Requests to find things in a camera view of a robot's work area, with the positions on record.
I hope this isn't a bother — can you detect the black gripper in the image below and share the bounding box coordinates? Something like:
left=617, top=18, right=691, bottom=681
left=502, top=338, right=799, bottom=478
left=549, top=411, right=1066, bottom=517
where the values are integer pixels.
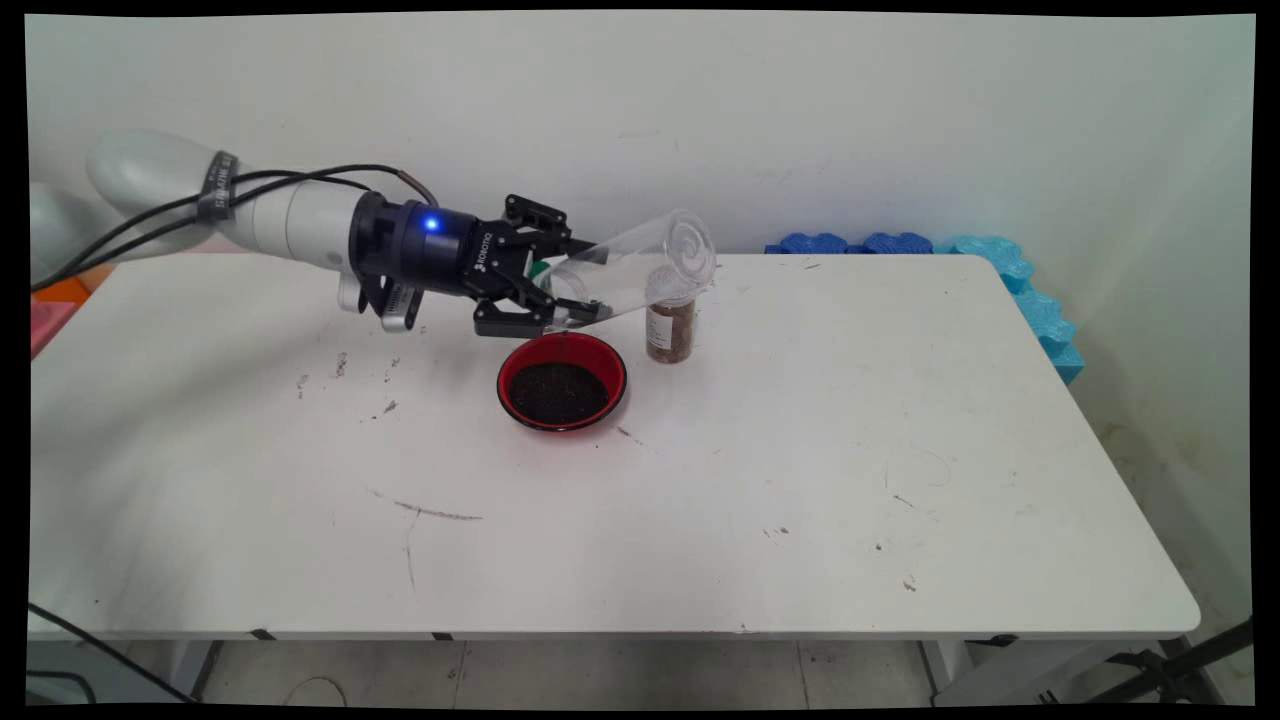
left=350, top=192, right=613, bottom=338

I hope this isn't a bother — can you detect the tall clear plastic jar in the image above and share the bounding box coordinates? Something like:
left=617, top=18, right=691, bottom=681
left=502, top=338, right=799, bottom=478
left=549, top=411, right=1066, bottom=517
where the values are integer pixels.
left=540, top=208, right=718, bottom=331

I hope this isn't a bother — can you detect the red bowl with dark grounds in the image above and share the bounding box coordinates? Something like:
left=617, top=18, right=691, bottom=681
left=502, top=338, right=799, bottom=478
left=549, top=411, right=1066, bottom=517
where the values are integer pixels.
left=497, top=332, right=629, bottom=433

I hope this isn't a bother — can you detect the white-lidded brown spice jar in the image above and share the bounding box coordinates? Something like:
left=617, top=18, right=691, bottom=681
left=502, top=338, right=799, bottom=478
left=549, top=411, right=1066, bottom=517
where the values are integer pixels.
left=644, top=265, right=699, bottom=364

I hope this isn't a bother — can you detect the orange box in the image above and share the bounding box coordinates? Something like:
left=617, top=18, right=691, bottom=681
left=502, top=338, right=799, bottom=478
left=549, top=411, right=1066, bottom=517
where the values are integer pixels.
left=30, top=265, right=93, bottom=306

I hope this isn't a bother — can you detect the pink box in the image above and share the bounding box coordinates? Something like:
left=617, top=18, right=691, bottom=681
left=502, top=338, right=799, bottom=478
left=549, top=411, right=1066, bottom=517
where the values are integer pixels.
left=30, top=300, right=79, bottom=359

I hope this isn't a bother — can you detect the light blue foam mat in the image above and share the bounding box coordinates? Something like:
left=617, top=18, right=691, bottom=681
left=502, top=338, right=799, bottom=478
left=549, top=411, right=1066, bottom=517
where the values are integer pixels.
left=935, top=235, right=1087, bottom=386

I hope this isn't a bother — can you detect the black tripod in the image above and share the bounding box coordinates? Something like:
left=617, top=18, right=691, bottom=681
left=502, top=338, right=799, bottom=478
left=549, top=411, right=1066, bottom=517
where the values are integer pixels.
left=1085, top=618, right=1254, bottom=703

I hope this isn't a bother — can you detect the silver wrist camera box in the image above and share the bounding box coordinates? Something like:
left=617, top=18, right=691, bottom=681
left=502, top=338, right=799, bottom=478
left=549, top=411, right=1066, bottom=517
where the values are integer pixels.
left=338, top=268, right=423, bottom=334

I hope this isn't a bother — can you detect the black cable with metal plug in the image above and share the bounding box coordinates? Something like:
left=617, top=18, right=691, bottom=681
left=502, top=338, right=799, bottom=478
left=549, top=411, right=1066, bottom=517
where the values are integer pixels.
left=30, top=163, right=441, bottom=293

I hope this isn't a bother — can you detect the black strap on arm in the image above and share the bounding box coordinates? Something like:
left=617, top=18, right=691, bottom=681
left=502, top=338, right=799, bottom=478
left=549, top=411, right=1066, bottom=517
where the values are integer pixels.
left=197, top=150, right=239, bottom=223

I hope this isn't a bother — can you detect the white table leg frame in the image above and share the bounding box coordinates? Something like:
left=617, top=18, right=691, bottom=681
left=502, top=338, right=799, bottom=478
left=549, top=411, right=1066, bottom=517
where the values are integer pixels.
left=28, top=640, right=223, bottom=704

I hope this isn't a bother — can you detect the black floor cable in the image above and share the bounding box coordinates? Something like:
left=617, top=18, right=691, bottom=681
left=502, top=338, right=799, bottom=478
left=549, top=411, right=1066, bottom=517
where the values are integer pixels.
left=28, top=600, right=201, bottom=703

